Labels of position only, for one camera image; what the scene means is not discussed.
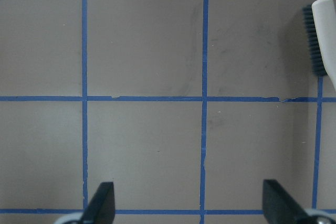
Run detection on white hand brush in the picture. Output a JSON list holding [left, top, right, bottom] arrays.
[[302, 0, 335, 86]]

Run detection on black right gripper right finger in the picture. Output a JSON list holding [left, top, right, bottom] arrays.
[[262, 179, 336, 224]]

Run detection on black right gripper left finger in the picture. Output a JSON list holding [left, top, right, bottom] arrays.
[[54, 182, 116, 224]]

